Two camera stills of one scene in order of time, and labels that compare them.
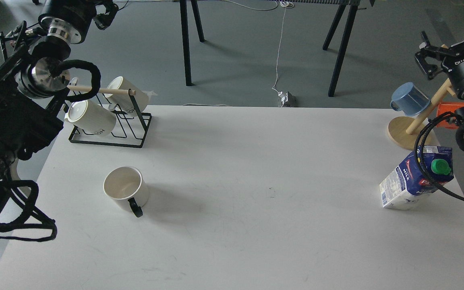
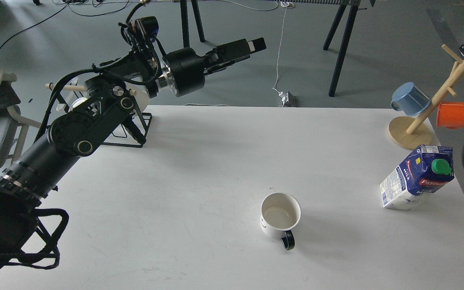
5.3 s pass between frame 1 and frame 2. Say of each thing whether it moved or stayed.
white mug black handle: moved
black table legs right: stayed
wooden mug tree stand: stayed
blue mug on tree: stayed
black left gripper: moved
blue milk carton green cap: stayed
